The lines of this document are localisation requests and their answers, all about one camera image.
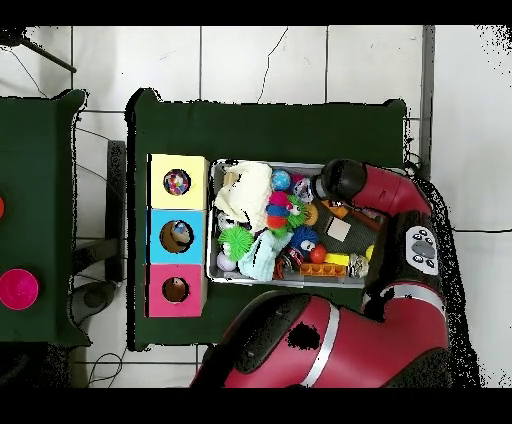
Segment blue globe ball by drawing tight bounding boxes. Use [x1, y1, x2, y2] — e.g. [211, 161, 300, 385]
[270, 168, 293, 193]

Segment crushed silver drink can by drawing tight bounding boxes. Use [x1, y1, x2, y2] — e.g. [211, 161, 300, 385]
[347, 254, 370, 281]

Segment orange toy brick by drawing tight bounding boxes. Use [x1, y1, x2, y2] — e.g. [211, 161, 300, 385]
[297, 262, 347, 279]

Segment white baseball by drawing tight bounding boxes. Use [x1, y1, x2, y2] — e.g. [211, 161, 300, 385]
[215, 252, 238, 274]

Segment green spiky ball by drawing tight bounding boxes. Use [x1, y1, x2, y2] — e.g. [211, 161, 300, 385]
[216, 225, 256, 263]
[283, 197, 309, 234]

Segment plain wooden block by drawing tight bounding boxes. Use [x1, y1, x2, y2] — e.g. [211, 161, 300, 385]
[325, 216, 354, 245]

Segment shallow clear mesh bin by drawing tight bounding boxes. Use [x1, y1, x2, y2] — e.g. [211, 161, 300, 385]
[206, 159, 405, 292]

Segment green cloth side table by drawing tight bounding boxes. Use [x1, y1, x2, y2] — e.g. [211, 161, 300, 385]
[0, 89, 89, 347]

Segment mint waffle cloth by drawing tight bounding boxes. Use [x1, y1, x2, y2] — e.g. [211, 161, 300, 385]
[236, 231, 294, 284]

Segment red spiky ball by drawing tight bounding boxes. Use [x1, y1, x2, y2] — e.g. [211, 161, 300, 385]
[267, 190, 292, 212]

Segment grey round base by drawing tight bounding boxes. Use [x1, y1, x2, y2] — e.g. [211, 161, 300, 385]
[71, 279, 118, 325]

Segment blue spiky ball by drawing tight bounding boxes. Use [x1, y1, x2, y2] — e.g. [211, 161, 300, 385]
[287, 226, 320, 254]

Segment cream waffle cloth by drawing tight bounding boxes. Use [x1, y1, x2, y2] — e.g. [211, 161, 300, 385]
[212, 160, 276, 234]

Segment pink round disc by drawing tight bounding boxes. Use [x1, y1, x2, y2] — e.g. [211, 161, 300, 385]
[0, 268, 40, 312]

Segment wooden box with three holes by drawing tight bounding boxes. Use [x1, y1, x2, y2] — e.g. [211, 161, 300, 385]
[143, 153, 211, 319]

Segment black stand pole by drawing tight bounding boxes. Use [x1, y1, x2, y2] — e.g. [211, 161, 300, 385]
[0, 27, 79, 75]

